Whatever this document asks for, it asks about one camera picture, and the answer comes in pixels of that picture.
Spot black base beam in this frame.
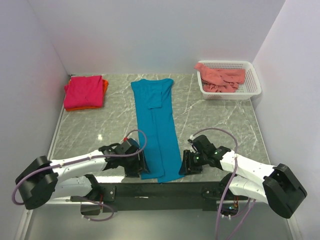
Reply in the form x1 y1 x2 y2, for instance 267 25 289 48
69 181 248 216

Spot folded magenta t shirt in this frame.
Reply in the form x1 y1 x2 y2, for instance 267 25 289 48
63 75 103 109

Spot aluminium rail frame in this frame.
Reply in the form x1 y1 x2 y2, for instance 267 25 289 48
14 74 301 240

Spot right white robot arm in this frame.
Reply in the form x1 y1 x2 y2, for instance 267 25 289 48
179 135 308 219

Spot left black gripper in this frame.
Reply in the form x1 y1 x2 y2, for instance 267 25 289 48
121 149 150 178

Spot folded orange t shirt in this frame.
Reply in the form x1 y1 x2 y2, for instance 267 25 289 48
65 79 109 112

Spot salmon pink t shirt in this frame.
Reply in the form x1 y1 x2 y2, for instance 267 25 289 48
194 62 246 93

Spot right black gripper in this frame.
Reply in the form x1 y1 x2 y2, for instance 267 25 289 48
178 149 208 176

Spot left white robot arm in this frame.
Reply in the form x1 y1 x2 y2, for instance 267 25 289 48
12 138 150 210

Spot white plastic basket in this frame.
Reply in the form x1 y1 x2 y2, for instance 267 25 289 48
197 60 262 100

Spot blue t shirt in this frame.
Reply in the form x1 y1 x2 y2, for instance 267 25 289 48
131 78 183 183

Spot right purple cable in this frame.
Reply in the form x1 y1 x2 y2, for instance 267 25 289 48
188 127 257 240

